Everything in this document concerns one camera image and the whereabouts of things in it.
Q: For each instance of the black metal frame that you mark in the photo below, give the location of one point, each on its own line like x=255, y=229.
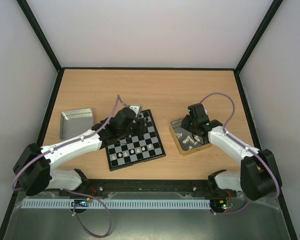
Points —
x=272, y=10

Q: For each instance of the gold square tin tray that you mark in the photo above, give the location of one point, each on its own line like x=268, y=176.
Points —
x=175, y=127

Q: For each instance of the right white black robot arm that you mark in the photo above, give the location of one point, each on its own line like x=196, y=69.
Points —
x=258, y=175

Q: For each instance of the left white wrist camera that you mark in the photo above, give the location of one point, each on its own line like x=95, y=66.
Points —
x=137, y=108

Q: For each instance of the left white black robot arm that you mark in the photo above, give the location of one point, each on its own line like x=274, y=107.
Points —
x=36, y=169

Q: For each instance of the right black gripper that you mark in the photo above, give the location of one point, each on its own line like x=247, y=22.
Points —
x=186, y=122

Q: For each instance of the black and silver chessboard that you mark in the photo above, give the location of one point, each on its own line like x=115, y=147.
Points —
x=135, y=142

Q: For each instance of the silver square tin lid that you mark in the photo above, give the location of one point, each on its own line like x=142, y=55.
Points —
x=75, y=122

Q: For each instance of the light blue cable duct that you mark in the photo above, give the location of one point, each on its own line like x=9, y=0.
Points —
x=118, y=204

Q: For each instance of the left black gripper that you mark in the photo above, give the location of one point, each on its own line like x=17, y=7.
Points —
x=141, y=130

